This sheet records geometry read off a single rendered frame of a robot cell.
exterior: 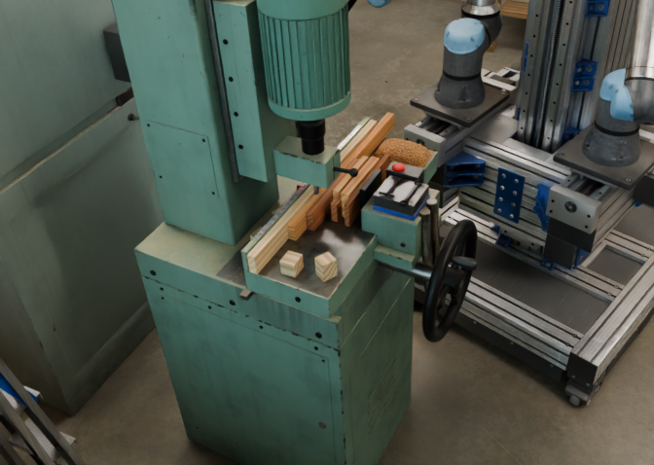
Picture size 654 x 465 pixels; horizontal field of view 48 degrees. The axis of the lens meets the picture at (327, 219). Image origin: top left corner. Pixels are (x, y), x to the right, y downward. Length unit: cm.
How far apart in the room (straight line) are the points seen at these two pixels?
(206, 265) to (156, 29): 57
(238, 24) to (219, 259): 59
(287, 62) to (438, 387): 140
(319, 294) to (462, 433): 102
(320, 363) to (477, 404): 87
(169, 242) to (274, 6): 72
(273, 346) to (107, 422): 93
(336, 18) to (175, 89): 40
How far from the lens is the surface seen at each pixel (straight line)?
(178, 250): 185
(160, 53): 161
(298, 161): 164
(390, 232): 164
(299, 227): 166
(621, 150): 210
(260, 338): 180
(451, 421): 244
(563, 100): 224
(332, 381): 178
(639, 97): 175
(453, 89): 227
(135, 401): 260
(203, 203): 178
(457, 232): 160
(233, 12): 149
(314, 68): 145
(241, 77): 155
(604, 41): 220
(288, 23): 141
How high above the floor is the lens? 198
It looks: 39 degrees down
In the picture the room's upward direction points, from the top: 4 degrees counter-clockwise
